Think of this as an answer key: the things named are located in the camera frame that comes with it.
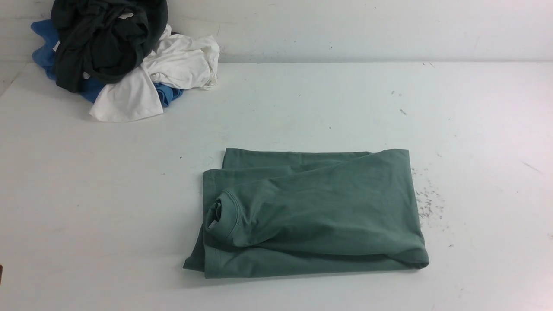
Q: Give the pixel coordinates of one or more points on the green long sleeve shirt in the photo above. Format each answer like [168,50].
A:
[276,214]

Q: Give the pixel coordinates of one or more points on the white crumpled garment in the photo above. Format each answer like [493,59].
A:
[175,64]

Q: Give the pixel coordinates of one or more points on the black crumpled garment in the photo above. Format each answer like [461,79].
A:
[105,39]

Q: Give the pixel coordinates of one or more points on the blue crumpled garment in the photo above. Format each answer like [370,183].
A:
[44,57]

